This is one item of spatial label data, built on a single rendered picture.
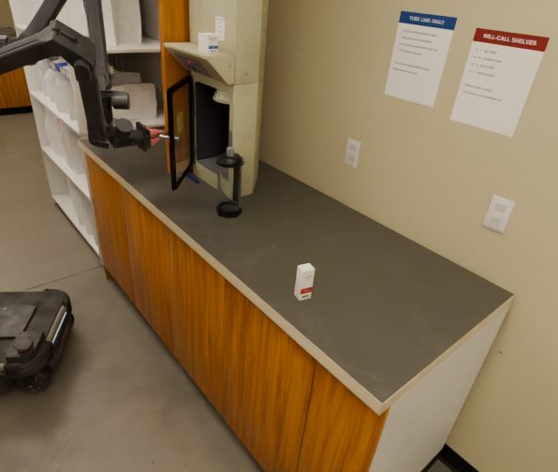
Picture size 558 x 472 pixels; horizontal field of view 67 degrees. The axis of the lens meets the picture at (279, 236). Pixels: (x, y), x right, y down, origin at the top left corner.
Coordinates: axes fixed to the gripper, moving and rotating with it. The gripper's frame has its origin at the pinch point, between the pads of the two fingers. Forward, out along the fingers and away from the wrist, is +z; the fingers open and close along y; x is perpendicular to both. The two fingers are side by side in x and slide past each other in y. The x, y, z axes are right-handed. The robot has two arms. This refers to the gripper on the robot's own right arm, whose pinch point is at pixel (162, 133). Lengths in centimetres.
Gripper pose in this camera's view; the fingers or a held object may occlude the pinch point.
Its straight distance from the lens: 177.8
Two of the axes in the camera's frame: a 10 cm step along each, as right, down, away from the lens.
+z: 7.6, -2.8, 5.9
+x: -6.4, -4.4, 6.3
